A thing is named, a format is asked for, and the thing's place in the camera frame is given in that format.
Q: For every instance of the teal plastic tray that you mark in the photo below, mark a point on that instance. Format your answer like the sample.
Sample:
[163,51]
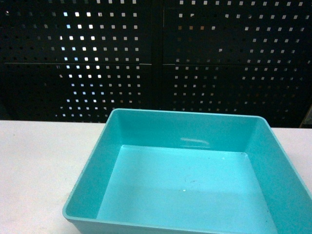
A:
[164,172]

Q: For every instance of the black perforated panel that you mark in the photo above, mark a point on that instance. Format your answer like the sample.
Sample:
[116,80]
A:
[78,60]

